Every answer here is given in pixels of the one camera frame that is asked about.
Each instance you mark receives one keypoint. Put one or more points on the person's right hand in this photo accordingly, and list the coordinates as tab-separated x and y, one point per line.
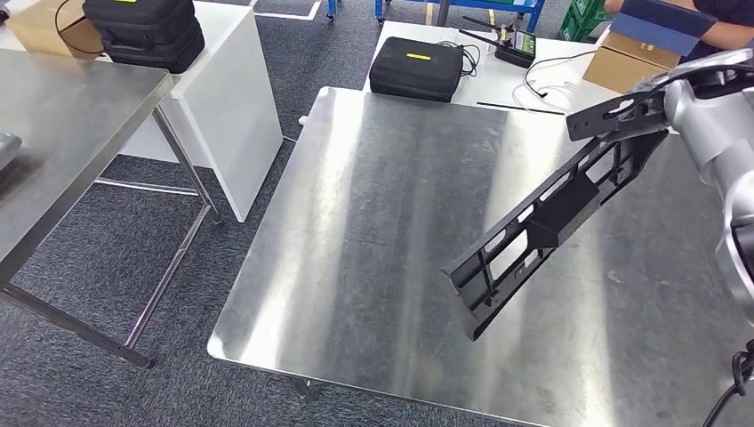
614	4

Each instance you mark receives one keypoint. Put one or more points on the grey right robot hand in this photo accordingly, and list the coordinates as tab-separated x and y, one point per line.
683	69

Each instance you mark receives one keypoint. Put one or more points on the long black plastic part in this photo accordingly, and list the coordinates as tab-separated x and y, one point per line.
554	218

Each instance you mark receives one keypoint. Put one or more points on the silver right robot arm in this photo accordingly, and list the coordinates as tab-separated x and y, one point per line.
718	135

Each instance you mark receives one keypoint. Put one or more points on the person's left forearm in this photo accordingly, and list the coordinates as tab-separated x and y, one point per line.
730	36

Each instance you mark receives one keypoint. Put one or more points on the stainless steel workbench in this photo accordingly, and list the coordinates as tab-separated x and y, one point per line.
383	236

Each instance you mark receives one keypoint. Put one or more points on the grey metal part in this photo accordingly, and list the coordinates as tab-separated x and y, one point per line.
9	150

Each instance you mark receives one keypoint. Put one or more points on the green plastic crate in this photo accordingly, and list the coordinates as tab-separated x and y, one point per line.
583	17

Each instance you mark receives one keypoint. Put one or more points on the blue box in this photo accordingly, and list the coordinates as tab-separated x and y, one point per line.
660	26

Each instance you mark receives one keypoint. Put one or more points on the cardboard box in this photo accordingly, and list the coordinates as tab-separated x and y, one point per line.
32	26
624	68

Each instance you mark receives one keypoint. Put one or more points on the black radio with antennas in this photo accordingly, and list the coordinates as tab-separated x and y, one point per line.
518	50

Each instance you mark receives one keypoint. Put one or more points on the thin black rod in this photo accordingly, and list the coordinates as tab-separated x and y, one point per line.
518	108

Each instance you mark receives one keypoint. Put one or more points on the black case with yellow label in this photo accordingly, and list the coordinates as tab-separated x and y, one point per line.
412	73

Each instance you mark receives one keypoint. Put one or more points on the white floor tape mark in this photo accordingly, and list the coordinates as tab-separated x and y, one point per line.
294	13

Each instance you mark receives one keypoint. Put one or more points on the black carrying case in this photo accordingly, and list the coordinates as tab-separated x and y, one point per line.
144	35

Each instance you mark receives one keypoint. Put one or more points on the stainless steel table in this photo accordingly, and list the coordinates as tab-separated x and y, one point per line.
59	118

